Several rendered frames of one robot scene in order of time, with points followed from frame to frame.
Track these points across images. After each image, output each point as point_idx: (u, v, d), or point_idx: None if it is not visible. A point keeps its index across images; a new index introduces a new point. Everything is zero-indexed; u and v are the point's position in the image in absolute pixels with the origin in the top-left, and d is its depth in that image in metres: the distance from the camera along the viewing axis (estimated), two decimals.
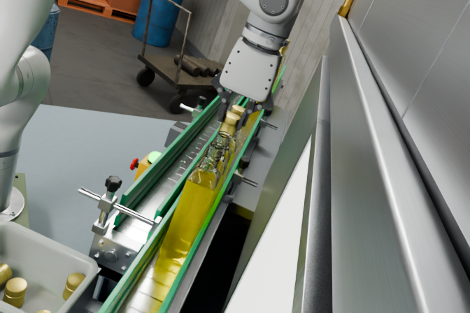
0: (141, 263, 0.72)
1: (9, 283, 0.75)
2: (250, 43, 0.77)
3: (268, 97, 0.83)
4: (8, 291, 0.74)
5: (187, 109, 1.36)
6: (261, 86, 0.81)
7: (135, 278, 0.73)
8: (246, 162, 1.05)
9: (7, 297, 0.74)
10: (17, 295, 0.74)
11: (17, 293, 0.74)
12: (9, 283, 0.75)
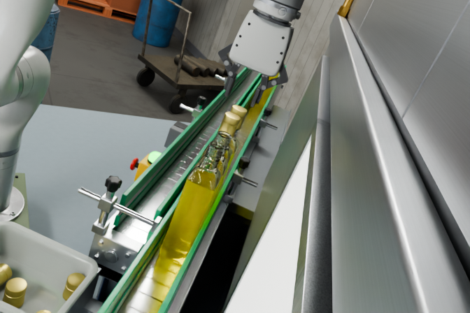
0: (141, 263, 0.72)
1: (9, 283, 0.75)
2: (261, 15, 0.75)
3: (281, 71, 0.81)
4: (8, 291, 0.74)
5: (187, 109, 1.36)
6: (272, 60, 0.79)
7: (135, 278, 0.73)
8: (246, 162, 1.05)
9: (7, 297, 0.74)
10: (17, 295, 0.74)
11: (17, 293, 0.74)
12: (9, 283, 0.75)
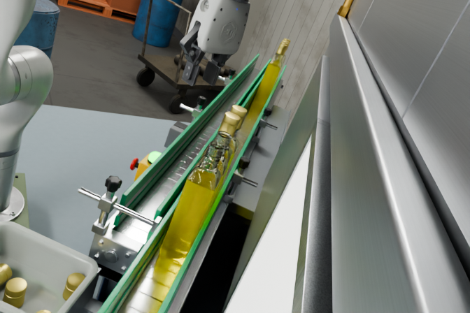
0: (141, 263, 0.72)
1: (9, 283, 0.75)
2: None
3: (189, 35, 0.73)
4: (8, 291, 0.74)
5: (187, 109, 1.36)
6: (195, 24, 0.75)
7: (135, 278, 0.73)
8: (246, 162, 1.05)
9: (7, 297, 0.74)
10: (17, 295, 0.74)
11: (17, 293, 0.74)
12: (9, 283, 0.75)
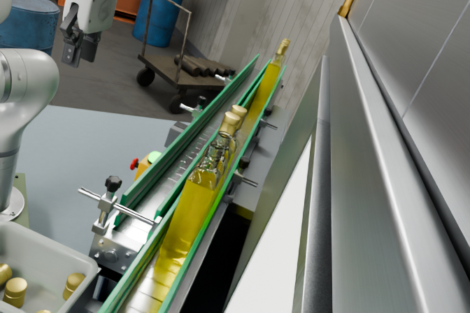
0: (141, 263, 0.72)
1: (9, 283, 0.75)
2: None
3: (67, 19, 0.71)
4: (8, 291, 0.74)
5: (187, 109, 1.36)
6: (68, 5, 0.72)
7: (135, 278, 0.73)
8: (246, 162, 1.05)
9: (7, 297, 0.74)
10: (17, 295, 0.74)
11: (17, 293, 0.74)
12: (9, 283, 0.75)
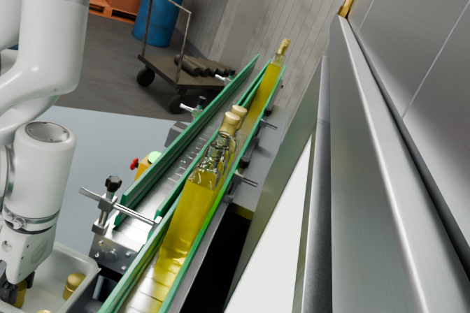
0: (141, 263, 0.72)
1: None
2: None
3: None
4: None
5: (187, 109, 1.36)
6: None
7: (135, 278, 0.73)
8: (246, 162, 1.05)
9: None
10: (17, 294, 0.74)
11: (17, 293, 0.74)
12: None
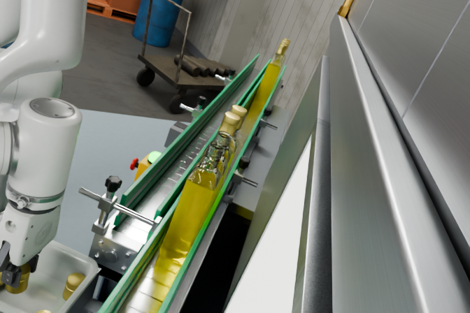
0: (141, 263, 0.72)
1: None
2: None
3: (0, 255, 0.66)
4: None
5: (187, 109, 1.36)
6: None
7: (135, 278, 0.73)
8: (246, 162, 1.05)
9: None
10: (21, 278, 0.72)
11: (21, 276, 0.72)
12: None
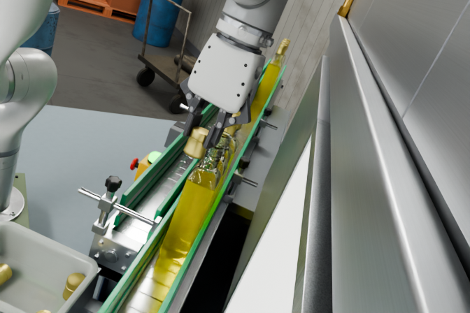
0: (141, 263, 0.72)
1: (201, 132, 0.68)
2: (220, 35, 0.62)
3: (243, 109, 0.65)
4: None
5: (187, 109, 1.36)
6: (232, 92, 0.64)
7: (135, 278, 0.73)
8: (246, 162, 1.05)
9: None
10: None
11: None
12: (201, 132, 0.68)
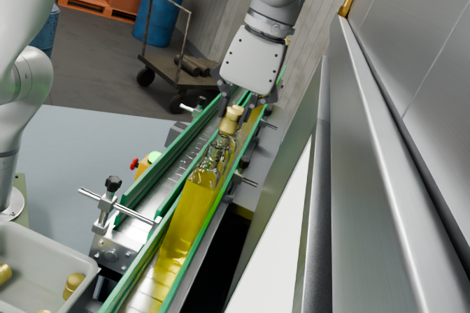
0: (141, 263, 0.72)
1: (235, 113, 0.79)
2: (252, 31, 0.71)
3: (272, 90, 0.76)
4: (241, 115, 0.80)
5: (187, 109, 1.36)
6: (264, 79, 0.74)
7: (135, 278, 0.73)
8: (246, 162, 1.05)
9: (238, 123, 0.80)
10: (240, 114, 0.81)
11: (240, 112, 0.81)
12: (235, 113, 0.79)
